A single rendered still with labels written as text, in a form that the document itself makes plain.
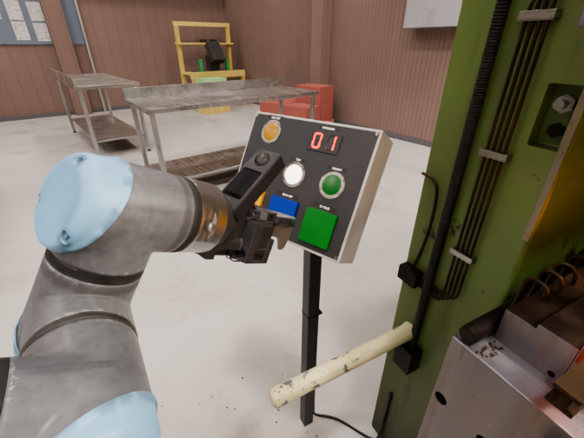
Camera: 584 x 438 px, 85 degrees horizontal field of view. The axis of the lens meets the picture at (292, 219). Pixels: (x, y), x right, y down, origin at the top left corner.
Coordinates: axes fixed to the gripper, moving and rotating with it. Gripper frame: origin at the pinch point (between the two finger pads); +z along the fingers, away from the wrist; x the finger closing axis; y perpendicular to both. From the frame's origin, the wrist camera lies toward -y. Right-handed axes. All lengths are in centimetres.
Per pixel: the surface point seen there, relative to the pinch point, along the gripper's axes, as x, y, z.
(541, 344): 40.6, 5.6, 11.9
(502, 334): 36.1, 7.0, 15.1
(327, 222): 1.9, -1.1, 10.3
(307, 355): -8, 45, 49
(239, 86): -259, -105, 214
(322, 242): 2.5, 3.3, 10.3
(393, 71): -170, -229, 416
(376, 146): 6.6, -18.3, 11.1
